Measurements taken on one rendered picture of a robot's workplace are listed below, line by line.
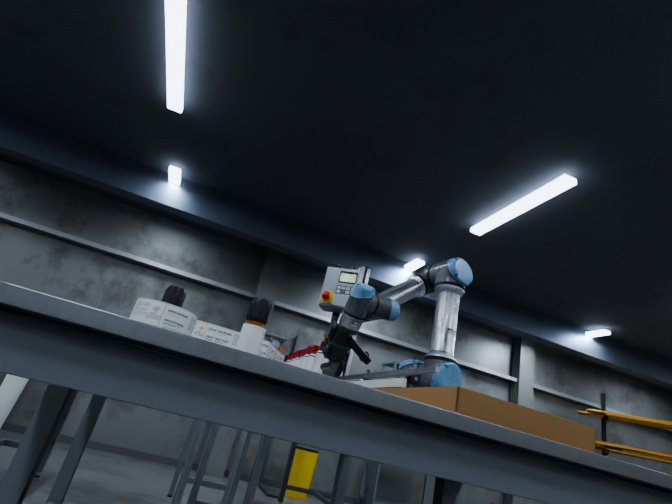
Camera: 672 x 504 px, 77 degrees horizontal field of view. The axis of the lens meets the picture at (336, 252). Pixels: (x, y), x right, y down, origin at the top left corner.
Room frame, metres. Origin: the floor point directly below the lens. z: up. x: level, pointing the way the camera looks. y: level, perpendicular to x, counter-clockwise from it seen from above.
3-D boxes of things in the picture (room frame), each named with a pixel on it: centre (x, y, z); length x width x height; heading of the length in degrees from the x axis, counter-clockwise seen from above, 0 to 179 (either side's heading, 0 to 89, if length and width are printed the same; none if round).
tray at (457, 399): (0.79, -0.30, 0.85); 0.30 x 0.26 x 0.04; 16
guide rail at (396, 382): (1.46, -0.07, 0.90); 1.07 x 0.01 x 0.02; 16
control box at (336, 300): (1.88, -0.07, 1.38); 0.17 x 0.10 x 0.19; 71
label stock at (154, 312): (1.43, 0.50, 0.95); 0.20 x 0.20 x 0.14
